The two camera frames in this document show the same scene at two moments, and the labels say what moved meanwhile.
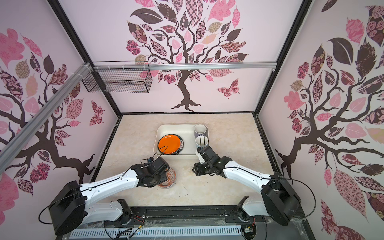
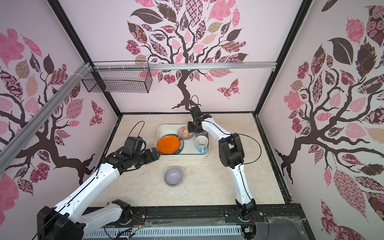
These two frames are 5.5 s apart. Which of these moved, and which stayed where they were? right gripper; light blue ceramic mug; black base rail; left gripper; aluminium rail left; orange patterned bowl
Moved: right gripper; orange patterned bowl; left gripper
Stayed: aluminium rail left; light blue ceramic mug; black base rail
